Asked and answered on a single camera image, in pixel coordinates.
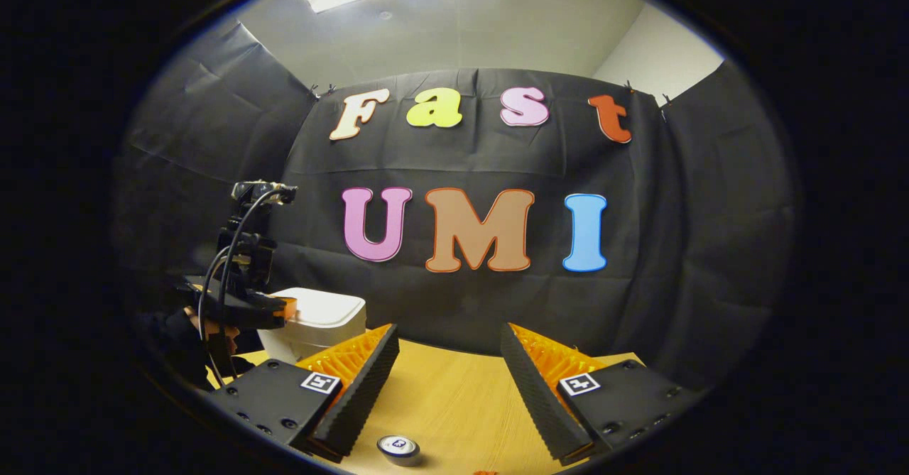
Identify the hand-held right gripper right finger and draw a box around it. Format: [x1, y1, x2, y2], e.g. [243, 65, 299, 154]
[501, 322, 711, 467]

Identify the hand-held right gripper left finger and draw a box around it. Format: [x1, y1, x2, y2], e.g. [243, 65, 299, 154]
[205, 324, 401, 464]

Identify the white desktop garbage bin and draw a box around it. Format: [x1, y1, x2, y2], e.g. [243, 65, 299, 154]
[257, 288, 368, 366]

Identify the blue pop can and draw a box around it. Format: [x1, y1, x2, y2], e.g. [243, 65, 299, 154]
[376, 435, 421, 467]

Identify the wooden desktop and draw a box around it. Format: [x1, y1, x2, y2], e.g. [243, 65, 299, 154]
[206, 339, 643, 475]

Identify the black backdrop cloth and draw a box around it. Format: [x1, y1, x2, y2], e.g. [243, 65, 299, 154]
[117, 17, 796, 391]

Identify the black cable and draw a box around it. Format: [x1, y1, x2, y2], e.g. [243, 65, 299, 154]
[197, 187, 286, 385]

